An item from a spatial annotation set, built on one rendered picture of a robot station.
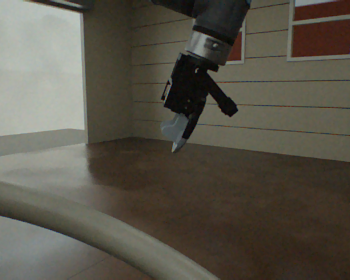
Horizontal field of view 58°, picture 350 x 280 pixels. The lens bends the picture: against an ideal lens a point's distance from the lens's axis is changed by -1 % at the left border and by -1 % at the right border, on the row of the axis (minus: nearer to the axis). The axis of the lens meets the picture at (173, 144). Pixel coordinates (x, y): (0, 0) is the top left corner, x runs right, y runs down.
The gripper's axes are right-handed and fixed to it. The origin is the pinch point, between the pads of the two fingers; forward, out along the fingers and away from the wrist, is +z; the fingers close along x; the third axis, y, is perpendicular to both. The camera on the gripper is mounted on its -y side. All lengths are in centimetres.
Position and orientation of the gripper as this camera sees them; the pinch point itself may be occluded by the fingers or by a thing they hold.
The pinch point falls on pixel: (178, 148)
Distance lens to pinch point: 72.0
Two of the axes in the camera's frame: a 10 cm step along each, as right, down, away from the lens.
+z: -3.6, 8.9, 2.9
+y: -9.3, -3.0, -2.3
